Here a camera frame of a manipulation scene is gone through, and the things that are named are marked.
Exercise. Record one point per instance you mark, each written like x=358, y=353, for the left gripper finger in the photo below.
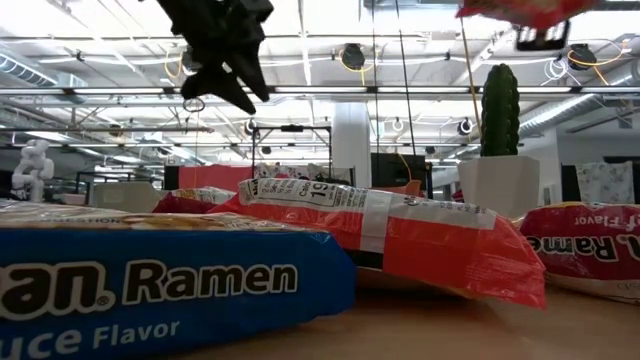
x=250, y=70
x=215, y=87

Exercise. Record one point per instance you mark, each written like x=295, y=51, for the orange Maruchan ramen pack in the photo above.
x=530, y=10
x=440, y=250

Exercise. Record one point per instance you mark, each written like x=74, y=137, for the blue Maruchan ramen pack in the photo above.
x=200, y=300

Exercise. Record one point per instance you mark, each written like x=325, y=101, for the red Maruchan ramen pack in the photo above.
x=575, y=235
x=180, y=205

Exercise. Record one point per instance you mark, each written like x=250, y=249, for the green cactus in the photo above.
x=500, y=110

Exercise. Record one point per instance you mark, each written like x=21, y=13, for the red partition panel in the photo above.
x=215, y=177

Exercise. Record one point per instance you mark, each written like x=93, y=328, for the white patterned cloth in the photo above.
x=295, y=172

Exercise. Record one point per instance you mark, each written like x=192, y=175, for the white column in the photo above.
x=351, y=145

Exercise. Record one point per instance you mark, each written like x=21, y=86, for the white plastic bin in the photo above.
x=125, y=197

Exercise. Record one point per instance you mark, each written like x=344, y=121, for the white planter pot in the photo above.
x=500, y=185

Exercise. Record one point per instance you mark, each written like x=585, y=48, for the white patterned panel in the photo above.
x=605, y=182

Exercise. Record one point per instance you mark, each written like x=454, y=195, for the black monitor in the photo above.
x=395, y=170

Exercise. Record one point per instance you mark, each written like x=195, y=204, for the orange plastic basket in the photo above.
x=412, y=189

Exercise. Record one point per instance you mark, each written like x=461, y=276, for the white robot figure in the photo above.
x=32, y=170

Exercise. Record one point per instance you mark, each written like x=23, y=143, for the silver ventilation duct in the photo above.
x=565, y=112

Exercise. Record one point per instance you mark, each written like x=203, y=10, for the black metal frame stand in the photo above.
x=292, y=128

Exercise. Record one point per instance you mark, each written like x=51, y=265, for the black ceiling rail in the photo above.
x=350, y=90

